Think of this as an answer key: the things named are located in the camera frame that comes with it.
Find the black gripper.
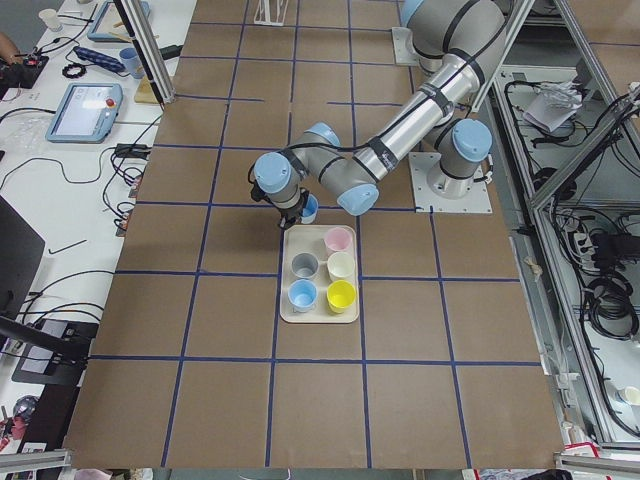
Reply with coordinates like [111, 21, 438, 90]
[267, 187, 310, 229]

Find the light blue plastic cup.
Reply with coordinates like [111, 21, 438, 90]
[300, 194, 319, 225]

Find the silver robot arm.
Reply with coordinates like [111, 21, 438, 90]
[247, 1, 507, 230]

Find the grey plastic cup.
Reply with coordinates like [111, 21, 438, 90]
[291, 252, 319, 279]

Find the pink plastic cup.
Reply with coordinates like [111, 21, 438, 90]
[323, 226, 352, 256]

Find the cream plastic cup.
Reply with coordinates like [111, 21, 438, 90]
[326, 251, 356, 281]

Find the yellow plastic cup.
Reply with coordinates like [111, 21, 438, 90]
[326, 280, 357, 314]

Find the blue cup on desk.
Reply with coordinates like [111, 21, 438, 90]
[119, 47, 144, 79]

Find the white plastic tray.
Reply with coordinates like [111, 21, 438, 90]
[280, 225, 360, 324]

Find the wooden mug tree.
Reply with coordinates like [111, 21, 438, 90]
[121, 17, 175, 106]

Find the black power adapter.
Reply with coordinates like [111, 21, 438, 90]
[160, 45, 183, 60]

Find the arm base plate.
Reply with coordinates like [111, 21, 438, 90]
[391, 27, 421, 66]
[408, 152, 492, 214]

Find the white wire cup rack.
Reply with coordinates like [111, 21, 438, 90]
[253, 0, 289, 27]

